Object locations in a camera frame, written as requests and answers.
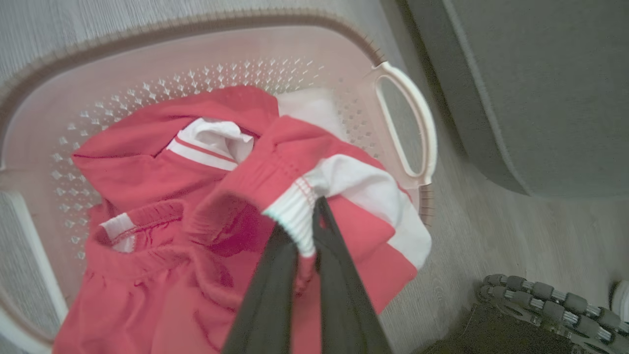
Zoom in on white rounded object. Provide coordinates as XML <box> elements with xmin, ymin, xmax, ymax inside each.
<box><xmin>611</xmin><ymin>279</ymin><xmax>629</xmax><ymax>323</ymax></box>

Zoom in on red shorts with elastic waistband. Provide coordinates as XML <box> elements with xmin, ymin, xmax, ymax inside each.
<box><xmin>52</xmin><ymin>197</ymin><xmax>308</xmax><ymax>354</ymax></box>

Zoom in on grey fabric sofa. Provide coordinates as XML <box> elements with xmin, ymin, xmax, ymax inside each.
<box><xmin>405</xmin><ymin>0</ymin><xmax>629</xmax><ymax>198</ymax></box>

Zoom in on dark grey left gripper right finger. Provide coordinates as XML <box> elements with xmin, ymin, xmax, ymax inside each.
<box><xmin>313</xmin><ymin>197</ymin><xmax>394</xmax><ymax>354</ymax></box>

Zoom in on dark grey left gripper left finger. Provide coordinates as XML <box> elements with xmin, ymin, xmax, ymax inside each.
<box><xmin>221</xmin><ymin>222</ymin><xmax>299</xmax><ymax>354</ymax></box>

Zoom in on red jersey with white stripes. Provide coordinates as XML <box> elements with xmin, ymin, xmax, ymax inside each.
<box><xmin>71</xmin><ymin>86</ymin><xmax>433</xmax><ymax>315</ymax></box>

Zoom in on white perforated plastic laundry basket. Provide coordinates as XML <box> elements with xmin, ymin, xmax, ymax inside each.
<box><xmin>0</xmin><ymin>10</ymin><xmax>438</xmax><ymax>354</ymax></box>

